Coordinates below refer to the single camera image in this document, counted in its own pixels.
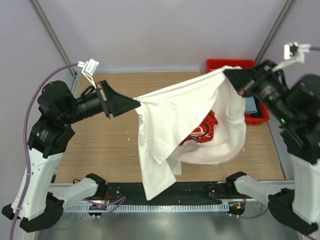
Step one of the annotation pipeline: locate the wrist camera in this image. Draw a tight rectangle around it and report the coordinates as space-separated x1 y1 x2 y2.
77 58 100 89
272 42 312 72

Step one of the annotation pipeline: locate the left aluminium frame post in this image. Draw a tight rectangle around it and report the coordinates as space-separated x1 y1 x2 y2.
29 0 71 65

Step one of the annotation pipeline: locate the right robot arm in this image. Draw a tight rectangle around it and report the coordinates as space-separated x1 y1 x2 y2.
223 60 320 235

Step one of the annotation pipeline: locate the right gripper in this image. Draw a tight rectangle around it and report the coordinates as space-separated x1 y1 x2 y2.
222 57 294 123

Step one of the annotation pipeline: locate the aluminium frame post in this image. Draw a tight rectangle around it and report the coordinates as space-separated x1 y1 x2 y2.
254 0 297 65
29 0 71 65

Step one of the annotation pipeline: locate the slotted cable duct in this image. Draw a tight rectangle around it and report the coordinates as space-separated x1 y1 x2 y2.
66 202 229 213

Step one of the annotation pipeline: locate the right aluminium frame post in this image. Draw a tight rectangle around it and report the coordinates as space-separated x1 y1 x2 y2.
254 0 297 65

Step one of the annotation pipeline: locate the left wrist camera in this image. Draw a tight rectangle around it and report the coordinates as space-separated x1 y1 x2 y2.
77 58 100 89

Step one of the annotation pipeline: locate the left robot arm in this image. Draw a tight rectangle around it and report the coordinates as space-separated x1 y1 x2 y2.
2 80 141 233

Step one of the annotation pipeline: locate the grey folded t shirt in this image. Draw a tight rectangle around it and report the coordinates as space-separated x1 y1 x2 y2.
244 97 258 115

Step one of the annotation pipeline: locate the red plastic bin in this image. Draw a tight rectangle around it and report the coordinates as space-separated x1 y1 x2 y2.
206 58 270 126

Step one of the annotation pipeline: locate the white t shirt red print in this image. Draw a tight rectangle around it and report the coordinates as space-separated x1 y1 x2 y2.
135 66 247 200

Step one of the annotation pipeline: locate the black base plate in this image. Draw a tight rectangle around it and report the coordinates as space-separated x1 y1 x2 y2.
105 181 232 206

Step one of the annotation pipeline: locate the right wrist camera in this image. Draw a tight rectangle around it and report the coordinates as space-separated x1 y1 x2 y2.
272 42 312 72

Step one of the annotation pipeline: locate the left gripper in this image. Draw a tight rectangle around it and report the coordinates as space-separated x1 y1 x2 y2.
61 78 141 124

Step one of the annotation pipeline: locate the black t shirt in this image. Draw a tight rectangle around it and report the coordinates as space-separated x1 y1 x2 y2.
251 97 268 119

